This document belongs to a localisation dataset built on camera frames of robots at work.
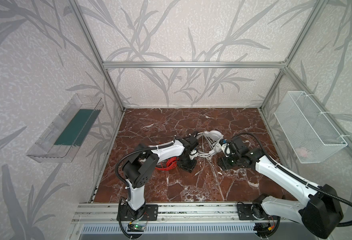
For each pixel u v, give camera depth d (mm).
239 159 606
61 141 619
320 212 385
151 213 736
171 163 828
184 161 755
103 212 753
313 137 610
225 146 735
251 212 728
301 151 730
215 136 956
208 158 935
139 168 481
